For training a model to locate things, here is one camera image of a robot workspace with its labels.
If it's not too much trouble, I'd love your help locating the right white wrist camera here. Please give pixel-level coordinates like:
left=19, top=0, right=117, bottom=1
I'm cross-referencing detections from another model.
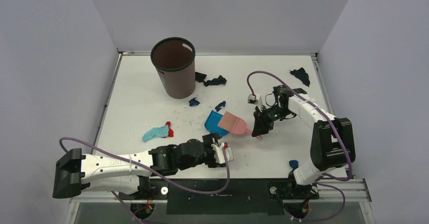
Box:
left=247, top=94, right=263, bottom=111

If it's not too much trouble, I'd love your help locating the blue plastic dustpan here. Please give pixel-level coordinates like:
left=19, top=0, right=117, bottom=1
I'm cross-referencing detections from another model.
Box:
left=204, top=110, right=229, bottom=137

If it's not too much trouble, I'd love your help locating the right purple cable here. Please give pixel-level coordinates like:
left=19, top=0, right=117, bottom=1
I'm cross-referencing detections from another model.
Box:
left=247, top=70, right=353, bottom=222

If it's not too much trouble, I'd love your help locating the dark blue scrap by bin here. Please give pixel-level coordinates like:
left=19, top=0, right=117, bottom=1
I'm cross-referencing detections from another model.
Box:
left=189, top=97, right=200, bottom=107

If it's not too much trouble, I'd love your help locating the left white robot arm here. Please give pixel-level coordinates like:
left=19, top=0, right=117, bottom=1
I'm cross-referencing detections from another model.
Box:
left=52, top=134, right=234, bottom=199

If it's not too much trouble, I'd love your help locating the black paper scrap far corner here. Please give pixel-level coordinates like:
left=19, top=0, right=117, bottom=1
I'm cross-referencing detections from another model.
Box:
left=289, top=67, right=311, bottom=87

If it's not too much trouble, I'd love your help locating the pink hand brush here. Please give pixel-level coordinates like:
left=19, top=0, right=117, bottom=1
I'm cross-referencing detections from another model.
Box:
left=218, top=111, right=263, bottom=140

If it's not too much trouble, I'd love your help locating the dark blue scrap front right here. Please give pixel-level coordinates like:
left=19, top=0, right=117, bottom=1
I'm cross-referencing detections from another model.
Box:
left=289, top=160, right=299, bottom=170

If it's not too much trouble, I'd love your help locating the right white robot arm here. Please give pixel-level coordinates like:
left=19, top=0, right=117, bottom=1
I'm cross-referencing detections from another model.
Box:
left=247, top=85, right=356, bottom=198

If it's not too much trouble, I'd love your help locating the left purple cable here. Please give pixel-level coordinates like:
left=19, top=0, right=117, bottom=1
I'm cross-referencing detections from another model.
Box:
left=59, top=137, right=231, bottom=195

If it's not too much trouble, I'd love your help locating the dark blue scrap by dustpan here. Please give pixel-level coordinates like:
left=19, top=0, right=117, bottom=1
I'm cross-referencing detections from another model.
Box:
left=215, top=101, right=226, bottom=112

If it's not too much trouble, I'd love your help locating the black paper scrap near bin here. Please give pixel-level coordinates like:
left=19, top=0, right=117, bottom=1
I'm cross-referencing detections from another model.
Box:
left=195, top=72, right=207, bottom=83

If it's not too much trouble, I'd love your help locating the black crumpled paper scrap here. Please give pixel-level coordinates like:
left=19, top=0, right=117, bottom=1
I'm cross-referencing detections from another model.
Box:
left=203, top=75, right=227, bottom=86

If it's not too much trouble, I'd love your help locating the aluminium frame rail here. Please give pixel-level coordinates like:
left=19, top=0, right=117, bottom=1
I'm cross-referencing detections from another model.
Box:
left=69, top=179, right=372, bottom=203

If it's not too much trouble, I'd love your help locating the light blue paper scrap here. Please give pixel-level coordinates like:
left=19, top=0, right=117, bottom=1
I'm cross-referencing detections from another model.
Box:
left=142, top=125, right=169, bottom=142

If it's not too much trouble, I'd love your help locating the brown cylindrical waste bin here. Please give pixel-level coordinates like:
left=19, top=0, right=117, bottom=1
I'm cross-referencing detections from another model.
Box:
left=150, top=37, right=196, bottom=99

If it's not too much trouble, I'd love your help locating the purple cable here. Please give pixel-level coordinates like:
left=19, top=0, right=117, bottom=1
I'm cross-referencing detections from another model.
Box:
left=59, top=137, right=231, bottom=195
left=247, top=70, right=353, bottom=222

